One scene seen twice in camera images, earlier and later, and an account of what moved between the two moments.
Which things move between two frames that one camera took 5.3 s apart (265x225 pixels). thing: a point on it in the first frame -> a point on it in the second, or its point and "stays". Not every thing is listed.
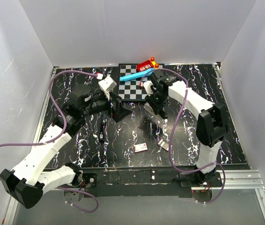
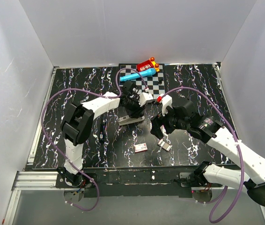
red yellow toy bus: x=147 y=64 stays
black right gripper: x=156 y=107 -> x=158 y=121
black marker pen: x=102 y=128 stays
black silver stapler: x=148 y=107 -> x=126 y=120
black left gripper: x=121 y=110 -> x=135 y=114
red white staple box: x=140 y=147 stays
